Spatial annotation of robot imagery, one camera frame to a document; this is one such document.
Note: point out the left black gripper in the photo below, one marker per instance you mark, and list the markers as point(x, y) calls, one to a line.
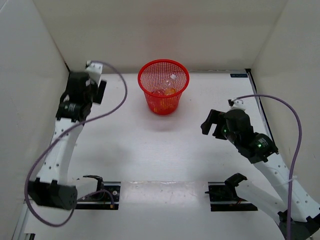
point(100, 91)

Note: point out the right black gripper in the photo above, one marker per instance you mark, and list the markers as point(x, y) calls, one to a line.
point(212, 118)

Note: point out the orange juice bottle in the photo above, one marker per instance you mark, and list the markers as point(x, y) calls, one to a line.
point(169, 91)

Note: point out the clear plastic water bottle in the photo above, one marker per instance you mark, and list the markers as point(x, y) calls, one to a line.
point(166, 83)

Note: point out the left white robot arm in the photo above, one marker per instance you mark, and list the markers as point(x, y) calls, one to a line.
point(50, 187)

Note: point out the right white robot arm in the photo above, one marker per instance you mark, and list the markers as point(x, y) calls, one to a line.
point(296, 214)

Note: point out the red mesh plastic bin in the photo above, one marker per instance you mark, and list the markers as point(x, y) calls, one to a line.
point(150, 77)

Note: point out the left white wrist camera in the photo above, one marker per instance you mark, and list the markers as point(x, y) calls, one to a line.
point(94, 70)

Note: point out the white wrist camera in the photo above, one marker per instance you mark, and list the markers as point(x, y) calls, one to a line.
point(236, 104)
point(94, 70)

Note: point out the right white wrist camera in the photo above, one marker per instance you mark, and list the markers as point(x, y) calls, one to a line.
point(236, 104)

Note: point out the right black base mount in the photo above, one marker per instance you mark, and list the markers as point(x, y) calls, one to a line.
point(223, 200)

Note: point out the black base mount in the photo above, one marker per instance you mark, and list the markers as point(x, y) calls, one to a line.
point(102, 201)
point(223, 200)

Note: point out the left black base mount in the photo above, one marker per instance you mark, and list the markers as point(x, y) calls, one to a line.
point(102, 201)

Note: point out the left aluminium frame rail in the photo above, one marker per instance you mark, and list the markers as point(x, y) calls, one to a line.
point(19, 231)

